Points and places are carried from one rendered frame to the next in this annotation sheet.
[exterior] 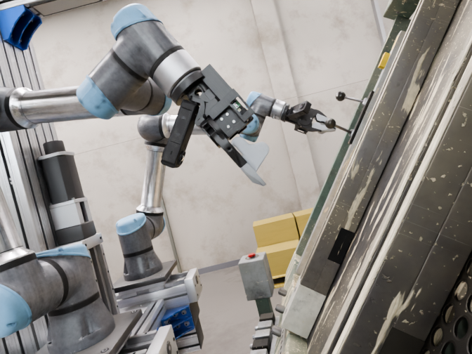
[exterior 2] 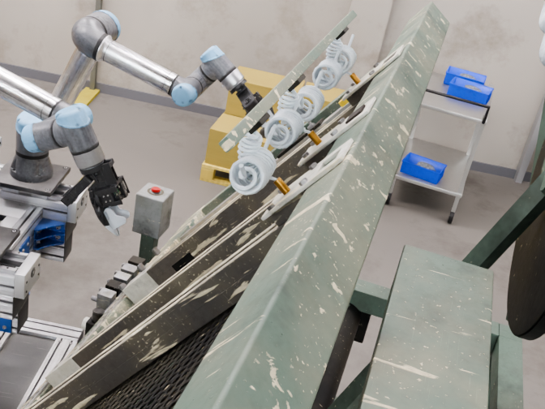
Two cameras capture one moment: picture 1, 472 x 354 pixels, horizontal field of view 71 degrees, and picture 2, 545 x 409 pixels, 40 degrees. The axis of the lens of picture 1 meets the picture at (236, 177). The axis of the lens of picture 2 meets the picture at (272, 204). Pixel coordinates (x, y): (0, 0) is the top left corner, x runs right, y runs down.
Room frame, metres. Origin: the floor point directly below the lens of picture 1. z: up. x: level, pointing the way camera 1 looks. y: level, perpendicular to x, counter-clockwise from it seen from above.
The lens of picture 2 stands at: (-1.18, -0.39, 2.40)
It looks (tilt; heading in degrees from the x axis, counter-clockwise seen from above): 28 degrees down; 359
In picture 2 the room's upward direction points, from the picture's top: 12 degrees clockwise
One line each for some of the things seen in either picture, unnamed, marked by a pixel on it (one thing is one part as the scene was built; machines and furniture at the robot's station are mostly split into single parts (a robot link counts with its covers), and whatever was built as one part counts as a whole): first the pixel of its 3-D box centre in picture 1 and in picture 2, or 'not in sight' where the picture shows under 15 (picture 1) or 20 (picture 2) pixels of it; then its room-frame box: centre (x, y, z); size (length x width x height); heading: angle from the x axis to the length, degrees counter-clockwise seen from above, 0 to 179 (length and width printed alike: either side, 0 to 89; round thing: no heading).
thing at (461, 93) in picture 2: not in sight; (442, 138); (4.04, -1.64, 0.47); 0.99 x 0.58 x 0.94; 171
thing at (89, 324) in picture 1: (78, 318); not in sight; (0.79, 0.46, 1.09); 0.15 x 0.15 x 0.10
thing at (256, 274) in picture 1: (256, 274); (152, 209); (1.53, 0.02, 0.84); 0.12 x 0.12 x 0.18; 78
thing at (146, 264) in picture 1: (140, 260); (32, 161); (1.29, 0.44, 1.09); 0.15 x 0.15 x 0.10
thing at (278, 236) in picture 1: (300, 244); (290, 137); (3.84, -0.54, 0.32); 1.13 x 0.78 x 0.65; 89
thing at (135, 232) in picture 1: (134, 232); (33, 131); (1.30, 0.44, 1.20); 0.13 x 0.12 x 0.14; 171
